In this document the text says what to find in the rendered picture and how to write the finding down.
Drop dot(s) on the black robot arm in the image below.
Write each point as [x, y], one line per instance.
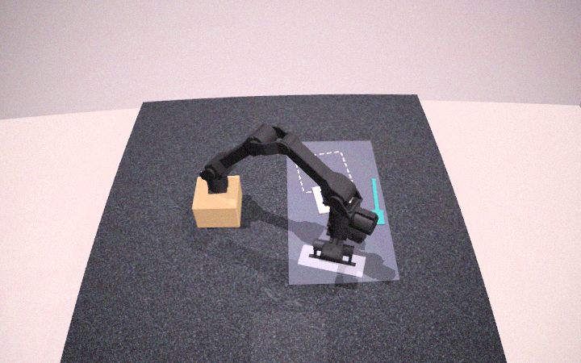
[335, 187]

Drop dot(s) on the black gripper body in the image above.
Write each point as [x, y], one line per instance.
[334, 251]

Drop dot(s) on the teal small trowel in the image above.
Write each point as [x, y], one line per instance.
[376, 207]

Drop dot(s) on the white square tile with dark square centre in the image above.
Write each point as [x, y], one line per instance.
[319, 199]

